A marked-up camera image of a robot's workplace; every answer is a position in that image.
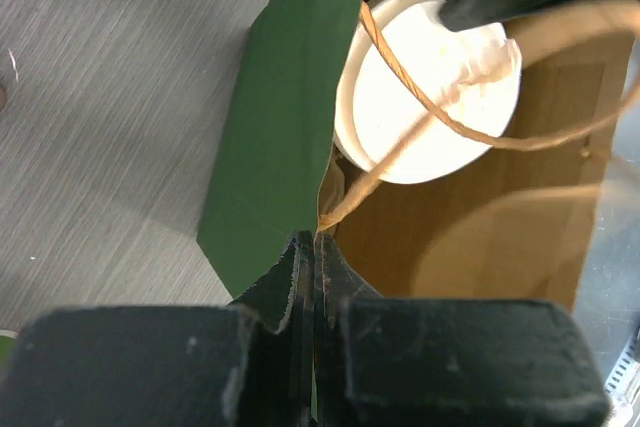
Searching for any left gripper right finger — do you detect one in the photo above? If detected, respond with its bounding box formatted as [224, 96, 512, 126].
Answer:
[314, 234, 610, 426]

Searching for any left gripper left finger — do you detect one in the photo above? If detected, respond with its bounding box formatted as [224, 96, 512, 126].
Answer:
[1, 231, 314, 426]

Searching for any green paper bag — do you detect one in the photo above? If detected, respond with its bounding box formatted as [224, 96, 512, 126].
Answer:
[197, 0, 639, 308]

